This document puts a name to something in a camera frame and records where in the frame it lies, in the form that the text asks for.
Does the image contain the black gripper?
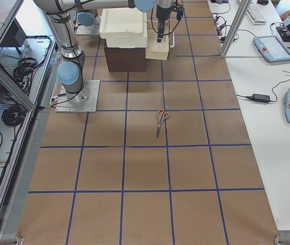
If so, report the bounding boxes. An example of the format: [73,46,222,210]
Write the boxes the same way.
[156,5,172,43]

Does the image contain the wooden drawer with white handle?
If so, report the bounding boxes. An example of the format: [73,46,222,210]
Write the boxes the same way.
[145,20,175,61]

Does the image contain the orange grey scissors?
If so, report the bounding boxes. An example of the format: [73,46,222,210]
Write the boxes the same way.
[156,109,170,138]

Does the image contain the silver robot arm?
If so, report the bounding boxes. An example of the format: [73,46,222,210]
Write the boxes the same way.
[77,9,100,27]
[34,1,175,108]

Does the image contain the dark brown drawer cabinet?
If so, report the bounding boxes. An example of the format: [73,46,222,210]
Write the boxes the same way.
[104,46,146,72]

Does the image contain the lower white plastic tray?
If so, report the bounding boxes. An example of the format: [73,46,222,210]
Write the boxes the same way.
[101,33,147,48]

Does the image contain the white plastic tray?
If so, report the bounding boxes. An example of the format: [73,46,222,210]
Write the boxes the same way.
[101,33,147,48]
[99,8,145,38]

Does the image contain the upper white plastic tray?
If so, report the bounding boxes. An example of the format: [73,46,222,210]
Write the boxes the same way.
[99,8,145,38]

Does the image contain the white keyboard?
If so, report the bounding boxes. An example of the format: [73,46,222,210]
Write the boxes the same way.
[247,3,267,25]

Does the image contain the blue teach pendant far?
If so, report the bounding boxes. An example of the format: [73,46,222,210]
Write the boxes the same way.
[253,36,290,62]

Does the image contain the black power adapter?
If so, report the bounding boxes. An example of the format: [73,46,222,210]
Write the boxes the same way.
[245,93,271,103]

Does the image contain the black monitor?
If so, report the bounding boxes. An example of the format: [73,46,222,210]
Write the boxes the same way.
[0,18,27,54]

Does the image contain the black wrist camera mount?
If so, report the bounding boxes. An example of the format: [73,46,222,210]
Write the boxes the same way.
[172,1,184,21]

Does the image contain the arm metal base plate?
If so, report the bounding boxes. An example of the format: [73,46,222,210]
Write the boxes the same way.
[76,23,100,36]
[55,80,100,113]

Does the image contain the aluminium frame post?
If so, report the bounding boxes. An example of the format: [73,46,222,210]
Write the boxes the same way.
[220,0,251,58]

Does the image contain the black coiled cable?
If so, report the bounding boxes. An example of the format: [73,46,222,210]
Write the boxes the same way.
[13,57,38,90]

